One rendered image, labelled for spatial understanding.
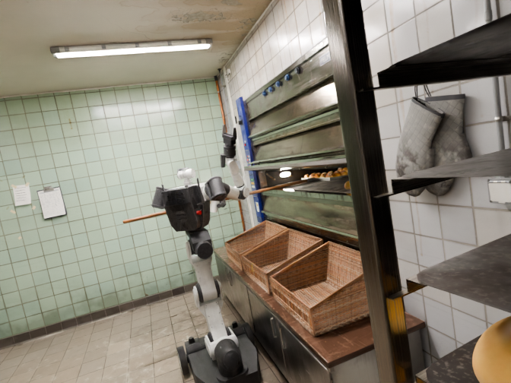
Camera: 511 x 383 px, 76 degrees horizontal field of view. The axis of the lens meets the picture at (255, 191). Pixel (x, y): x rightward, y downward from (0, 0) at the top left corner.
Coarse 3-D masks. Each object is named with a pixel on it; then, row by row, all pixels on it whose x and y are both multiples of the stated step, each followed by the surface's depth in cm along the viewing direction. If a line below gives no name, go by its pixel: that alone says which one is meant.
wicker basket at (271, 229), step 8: (264, 224) 337; (272, 224) 320; (256, 232) 335; (264, 232) 338; (272, 232) 319; (280, 232) 285; (232, 240) 327; (240, 240) 330; (248, 240) 332; (256, 240) 336; (264, 240) 281; (232, 248) 297; (240, 248) 330; (248, 248) 333; (280, 248) 286; (232, 256) 307; (240, 256) 274; (240, 264) 279
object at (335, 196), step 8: (272, 192) 313; (280, 192) 295; (288, 192) 278; (296, 192) 264; (304, 192) 250; (312, 192) 239; (320, 192) 231; (328, 192) 224; (336, 192) 218; (336, 200) 210; (344, 200) 201
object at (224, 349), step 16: (240, 336) 253; (192, 352) 242; (224, 352) 204; (240, 352) 232; (256, 352) 229; (192, 368) 223; (208, 368) 220; (224, 368) 202; (240, 368) 207; (256, 368) 211
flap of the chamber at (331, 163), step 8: (328, 160) 182; (336, 160) 175; (344, 160) 168; (248, 168) 321; (256, 168) 297; (264, 168) 279; (272, 168) 261; (280, 168) 250; (288, 168) 252; (296, 168) 253
